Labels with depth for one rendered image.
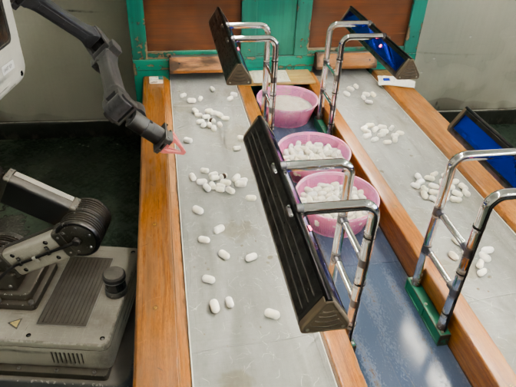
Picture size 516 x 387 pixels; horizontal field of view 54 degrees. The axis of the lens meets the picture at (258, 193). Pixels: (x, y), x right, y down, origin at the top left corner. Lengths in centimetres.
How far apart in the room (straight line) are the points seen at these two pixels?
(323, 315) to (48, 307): 108
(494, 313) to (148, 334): 83
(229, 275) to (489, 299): 66
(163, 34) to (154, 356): 157
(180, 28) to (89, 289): 122
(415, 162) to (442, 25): 185
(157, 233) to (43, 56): 213
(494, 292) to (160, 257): 87
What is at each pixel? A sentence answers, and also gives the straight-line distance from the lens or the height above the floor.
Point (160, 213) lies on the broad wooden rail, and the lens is 151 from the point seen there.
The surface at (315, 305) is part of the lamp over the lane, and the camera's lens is 80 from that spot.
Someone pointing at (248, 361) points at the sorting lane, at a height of 74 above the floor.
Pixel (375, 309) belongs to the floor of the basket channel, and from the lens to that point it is 139.
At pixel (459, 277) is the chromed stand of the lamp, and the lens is 122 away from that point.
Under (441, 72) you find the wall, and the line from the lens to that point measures 377.
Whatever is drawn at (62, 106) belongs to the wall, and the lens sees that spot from 351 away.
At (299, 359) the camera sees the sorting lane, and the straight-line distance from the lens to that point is 117.
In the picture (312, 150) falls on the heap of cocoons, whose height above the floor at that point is 74.
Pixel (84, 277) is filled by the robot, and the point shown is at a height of 47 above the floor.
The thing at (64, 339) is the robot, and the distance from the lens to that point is 161.
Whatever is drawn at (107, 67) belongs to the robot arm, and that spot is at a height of 106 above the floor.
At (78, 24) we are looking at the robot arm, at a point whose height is 115.
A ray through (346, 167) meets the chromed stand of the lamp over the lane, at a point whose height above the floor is 111.
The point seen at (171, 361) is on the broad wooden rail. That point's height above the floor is 76.
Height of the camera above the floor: 167
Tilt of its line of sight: 35 degrees down
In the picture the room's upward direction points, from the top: 3 degrees clockwise
